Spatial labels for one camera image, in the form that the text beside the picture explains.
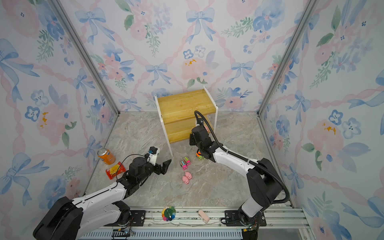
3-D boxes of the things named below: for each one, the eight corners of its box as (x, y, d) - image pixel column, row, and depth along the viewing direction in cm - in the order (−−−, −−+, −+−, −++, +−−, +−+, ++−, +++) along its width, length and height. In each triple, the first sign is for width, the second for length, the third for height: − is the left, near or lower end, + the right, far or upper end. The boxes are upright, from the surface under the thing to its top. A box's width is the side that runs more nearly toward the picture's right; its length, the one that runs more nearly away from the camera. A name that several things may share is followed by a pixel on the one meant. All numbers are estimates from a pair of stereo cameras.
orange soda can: (104, 165, 94) (95, 156, 85) (108, 157, 97) (99, 148, 89) (114, 165, 94) (106, 156, 85) (117, 157, 98) (109, 148, 89)
